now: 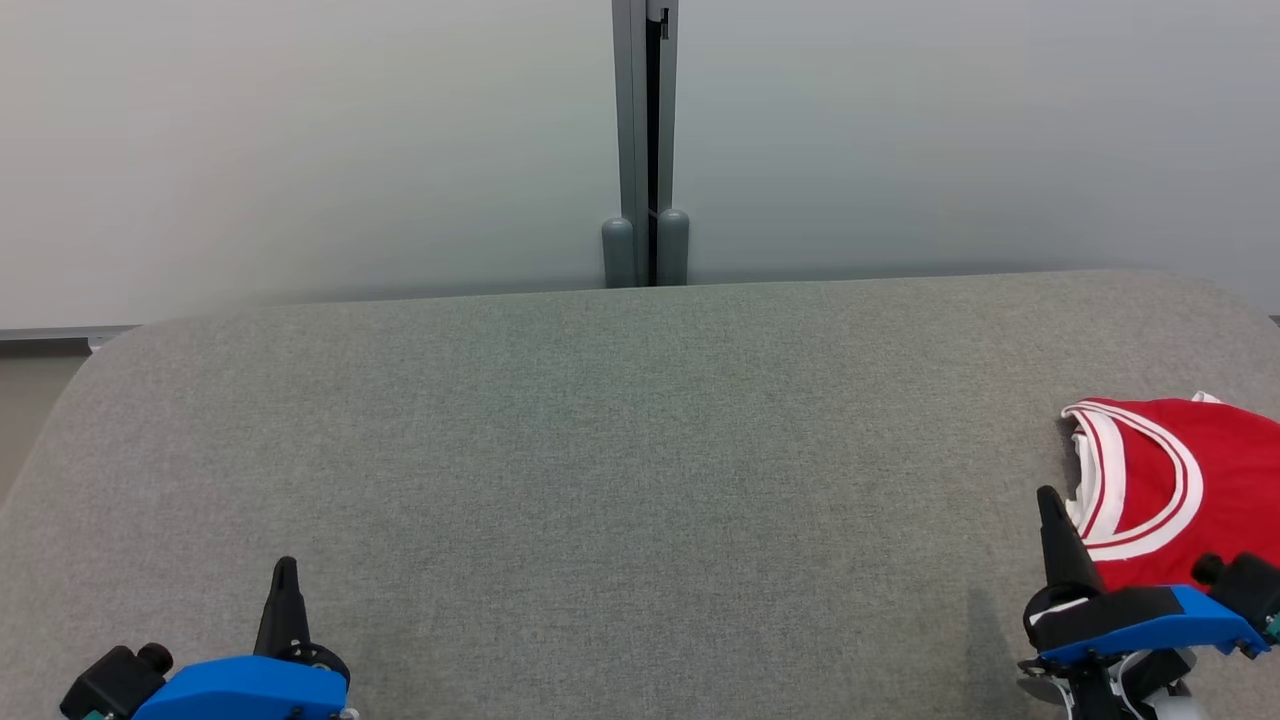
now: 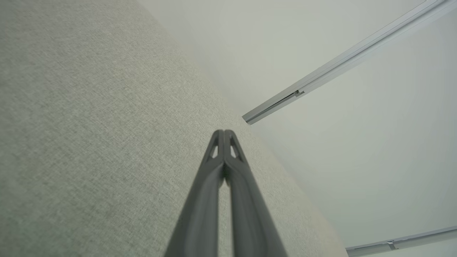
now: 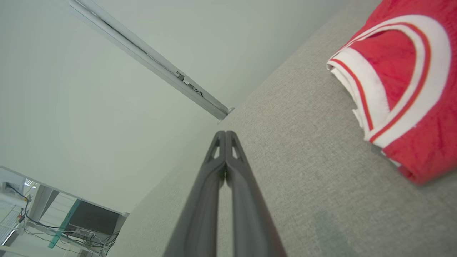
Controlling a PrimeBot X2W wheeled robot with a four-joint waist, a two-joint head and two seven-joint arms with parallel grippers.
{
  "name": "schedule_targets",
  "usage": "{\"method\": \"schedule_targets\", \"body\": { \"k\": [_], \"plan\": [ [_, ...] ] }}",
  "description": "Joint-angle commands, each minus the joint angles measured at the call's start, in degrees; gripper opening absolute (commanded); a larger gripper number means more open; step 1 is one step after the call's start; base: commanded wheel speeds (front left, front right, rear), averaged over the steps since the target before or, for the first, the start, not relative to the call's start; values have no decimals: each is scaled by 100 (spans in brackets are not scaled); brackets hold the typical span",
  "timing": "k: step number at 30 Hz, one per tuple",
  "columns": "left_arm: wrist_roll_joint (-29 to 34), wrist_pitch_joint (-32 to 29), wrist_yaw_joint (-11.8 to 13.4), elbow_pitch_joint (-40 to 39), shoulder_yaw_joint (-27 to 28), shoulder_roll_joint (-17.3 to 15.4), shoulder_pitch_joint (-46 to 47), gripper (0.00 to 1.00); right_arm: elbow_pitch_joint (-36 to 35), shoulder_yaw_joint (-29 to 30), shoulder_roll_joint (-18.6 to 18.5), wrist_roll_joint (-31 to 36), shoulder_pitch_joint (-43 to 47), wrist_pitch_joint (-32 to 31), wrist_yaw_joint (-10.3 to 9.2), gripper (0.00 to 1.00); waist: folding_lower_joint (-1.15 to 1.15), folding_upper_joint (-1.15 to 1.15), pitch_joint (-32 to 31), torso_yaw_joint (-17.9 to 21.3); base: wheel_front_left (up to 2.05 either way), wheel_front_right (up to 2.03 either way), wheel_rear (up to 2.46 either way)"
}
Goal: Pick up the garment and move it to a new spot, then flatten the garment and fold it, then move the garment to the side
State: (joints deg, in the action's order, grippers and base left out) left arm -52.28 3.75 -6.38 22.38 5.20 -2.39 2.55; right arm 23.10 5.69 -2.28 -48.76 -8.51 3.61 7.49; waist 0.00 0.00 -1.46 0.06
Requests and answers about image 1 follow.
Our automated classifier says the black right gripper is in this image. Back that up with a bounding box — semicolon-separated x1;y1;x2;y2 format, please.
1021;485;1187;653

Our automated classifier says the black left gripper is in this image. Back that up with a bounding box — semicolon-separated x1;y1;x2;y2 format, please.
252;556;352;688

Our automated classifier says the red and white jersey shirt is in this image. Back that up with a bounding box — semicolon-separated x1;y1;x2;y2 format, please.
1060;391;1280;593

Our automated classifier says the grey wall baseboard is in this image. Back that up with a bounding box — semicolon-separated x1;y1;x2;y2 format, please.
0;324;142;359

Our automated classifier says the grey cylindrical post foot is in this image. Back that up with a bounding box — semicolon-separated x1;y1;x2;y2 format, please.
600;217;638;290
655;207;692;288

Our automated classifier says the grey partition post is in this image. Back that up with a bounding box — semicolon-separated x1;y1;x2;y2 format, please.
610;0;681;289

